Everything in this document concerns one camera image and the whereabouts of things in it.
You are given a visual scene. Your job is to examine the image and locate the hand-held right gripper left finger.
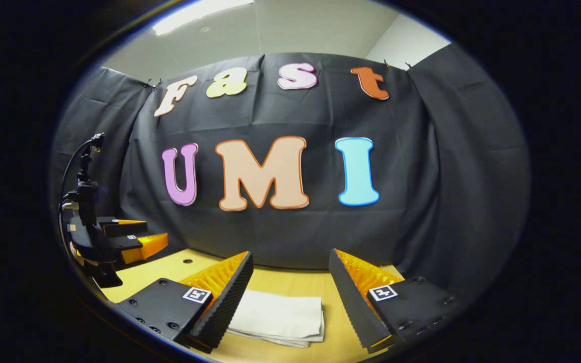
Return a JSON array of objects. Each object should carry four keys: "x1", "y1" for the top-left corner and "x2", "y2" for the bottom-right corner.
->
[{"x1": 115, "y1": 251, "x2": 254, "y2": 354}]

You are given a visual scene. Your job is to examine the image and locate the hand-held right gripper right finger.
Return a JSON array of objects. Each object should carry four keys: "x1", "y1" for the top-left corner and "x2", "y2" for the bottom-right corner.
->
[{"x1": 328, "y1": 249, "x2": 458, "y2": 354}]

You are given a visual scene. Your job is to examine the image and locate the white jeans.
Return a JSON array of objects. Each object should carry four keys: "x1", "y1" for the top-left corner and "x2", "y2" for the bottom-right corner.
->
[{"x1": 227, "y1": 289, "x2": 326, "y2": 349}]

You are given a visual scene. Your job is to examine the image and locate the black backdrop cloth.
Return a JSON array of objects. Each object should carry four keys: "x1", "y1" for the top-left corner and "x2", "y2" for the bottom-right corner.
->
[{"x1": 48, "y1": 43, "x2": 532, "y2": 303}]

